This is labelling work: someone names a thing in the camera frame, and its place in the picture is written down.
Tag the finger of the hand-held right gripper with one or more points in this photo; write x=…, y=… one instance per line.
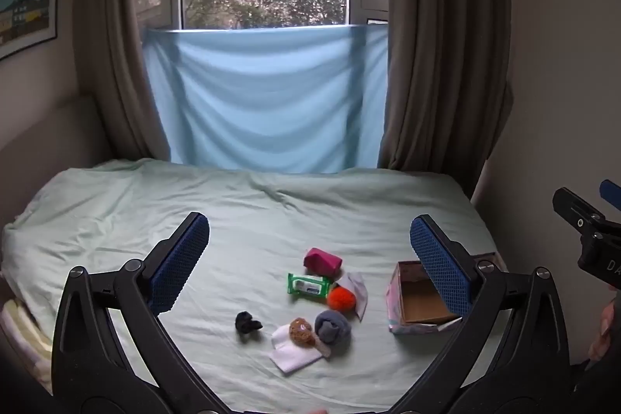
x=612, y=193
x=577, y=210

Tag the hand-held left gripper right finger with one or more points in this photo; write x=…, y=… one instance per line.
x=439, y=266

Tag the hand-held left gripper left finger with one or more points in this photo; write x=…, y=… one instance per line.
x=179, y=263

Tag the cardboard box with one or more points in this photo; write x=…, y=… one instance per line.
x=422, y=302

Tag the grey cleaning cloth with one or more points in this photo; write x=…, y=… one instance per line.
x=358, y=285

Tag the white cloth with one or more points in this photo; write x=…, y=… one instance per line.
x=296, y=358

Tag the person's right hand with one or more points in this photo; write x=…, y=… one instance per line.
x=605, y=331

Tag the green bed sheet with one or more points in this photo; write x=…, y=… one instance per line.
x=242, y=210

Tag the black sock ball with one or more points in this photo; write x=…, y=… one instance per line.
x=245, y=322

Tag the orange pompom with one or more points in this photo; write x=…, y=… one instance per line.
x=342, y=298

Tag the pink zip pouch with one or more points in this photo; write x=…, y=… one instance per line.
x=322, y=261

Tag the grey rolled sock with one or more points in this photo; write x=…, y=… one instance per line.
x=332, y=326

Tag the green wet wipes packet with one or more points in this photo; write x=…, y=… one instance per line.
x=308, y=285

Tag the stack of folded linens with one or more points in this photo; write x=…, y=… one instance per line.
x=22, y=336

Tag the light blue hanging cloth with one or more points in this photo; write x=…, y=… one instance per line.
x=267, y=103

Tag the brown curtain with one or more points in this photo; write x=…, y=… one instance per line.
x=436, y=55
x=111, y=55

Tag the framed wall poster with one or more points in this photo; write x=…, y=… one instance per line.
x=24, y=6

